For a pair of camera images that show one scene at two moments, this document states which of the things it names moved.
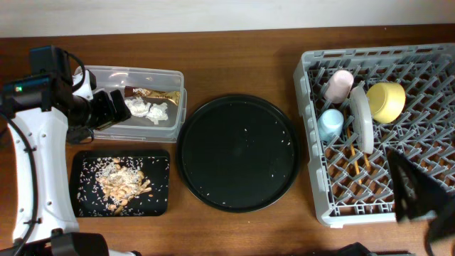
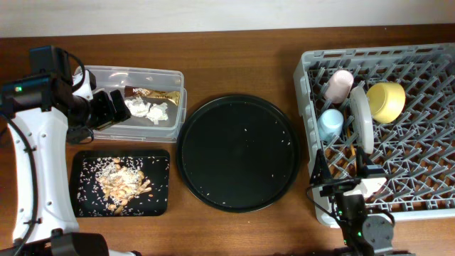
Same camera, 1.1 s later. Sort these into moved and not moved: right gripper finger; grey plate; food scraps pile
Moved: right gripper finger
Not moved: food scraps pile; grey plate
